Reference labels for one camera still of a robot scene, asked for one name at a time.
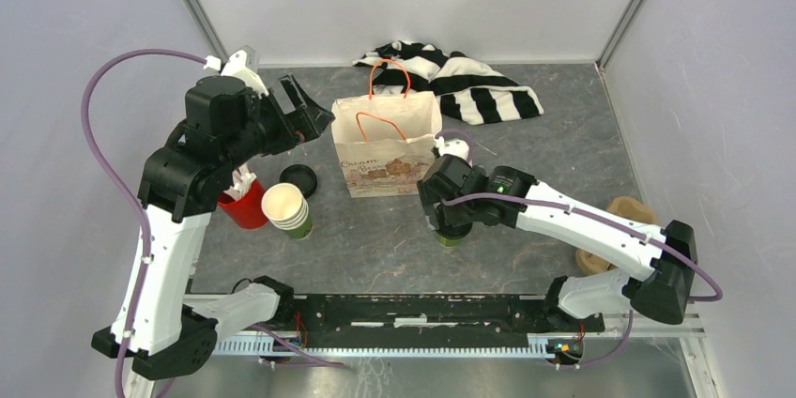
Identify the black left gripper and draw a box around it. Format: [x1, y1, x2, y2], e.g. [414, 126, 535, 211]
[224, 72, 335, 170]

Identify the green paper coffee cup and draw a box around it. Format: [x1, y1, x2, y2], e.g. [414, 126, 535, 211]
[436, 234, 466, 248]

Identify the brown paper takeout bag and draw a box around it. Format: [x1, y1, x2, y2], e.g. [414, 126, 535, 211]
[331, 59, 442, 198]

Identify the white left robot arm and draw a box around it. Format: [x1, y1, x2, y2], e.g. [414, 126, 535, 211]
[91, 75, 333, 380]

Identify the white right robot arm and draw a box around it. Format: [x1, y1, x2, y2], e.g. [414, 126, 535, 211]
[417, 155, 697, 330]

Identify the stack of green paper cups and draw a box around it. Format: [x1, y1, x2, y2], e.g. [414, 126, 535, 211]
[261, 183, 313, 239]

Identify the white wrapped straw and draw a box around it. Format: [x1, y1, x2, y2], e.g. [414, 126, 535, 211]
[224, 173, 256, 201]
[233, 163, 256, 195]

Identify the red cup straw holder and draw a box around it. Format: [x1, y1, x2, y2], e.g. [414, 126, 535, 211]
[218, 179, 268, 230]

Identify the black white striped cloth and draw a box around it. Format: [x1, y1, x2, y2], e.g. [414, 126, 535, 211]
[352, 40, 544, 126]

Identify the brown pulp cup carrier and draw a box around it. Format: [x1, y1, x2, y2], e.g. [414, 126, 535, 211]
[574, 196, 657, 278]

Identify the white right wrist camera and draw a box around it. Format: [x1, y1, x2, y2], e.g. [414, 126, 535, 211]
[434, 137, 471, 162]

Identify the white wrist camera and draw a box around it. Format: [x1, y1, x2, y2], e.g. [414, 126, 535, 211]
[434, 137, 471, 162]
[203, 45, 270, 96]

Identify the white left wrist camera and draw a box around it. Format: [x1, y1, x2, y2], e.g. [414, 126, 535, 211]
[203, 45, 270, 96]

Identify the white slotted cable duct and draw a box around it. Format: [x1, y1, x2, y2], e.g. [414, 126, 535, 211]
[213, 331, 554, 360]

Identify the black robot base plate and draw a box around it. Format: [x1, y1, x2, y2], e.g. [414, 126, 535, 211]
[254, 276, 605, 348]

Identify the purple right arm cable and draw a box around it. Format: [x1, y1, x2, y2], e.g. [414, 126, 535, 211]
[434, 129, 725, 368]

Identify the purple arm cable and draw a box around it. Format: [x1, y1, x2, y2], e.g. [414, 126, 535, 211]
[434, 129, 725, 368]
[81, 48, 209, 398]

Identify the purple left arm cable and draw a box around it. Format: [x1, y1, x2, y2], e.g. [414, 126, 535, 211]
[81, 48, 209, 398]

